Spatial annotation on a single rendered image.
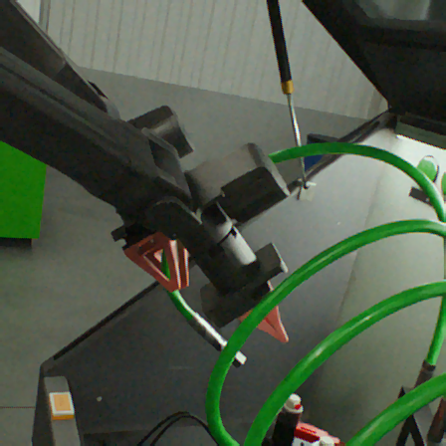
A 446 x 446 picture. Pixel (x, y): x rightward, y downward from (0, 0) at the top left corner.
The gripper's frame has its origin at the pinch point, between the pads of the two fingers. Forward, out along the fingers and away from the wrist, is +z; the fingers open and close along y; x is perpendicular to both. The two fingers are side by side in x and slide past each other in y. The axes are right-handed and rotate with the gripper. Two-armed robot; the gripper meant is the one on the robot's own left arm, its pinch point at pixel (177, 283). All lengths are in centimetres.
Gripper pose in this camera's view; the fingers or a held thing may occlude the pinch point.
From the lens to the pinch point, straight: 75.3
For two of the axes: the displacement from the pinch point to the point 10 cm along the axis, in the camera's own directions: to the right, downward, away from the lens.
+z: 4.4, 8.9, -1.0
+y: 3.1, -0.4, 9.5
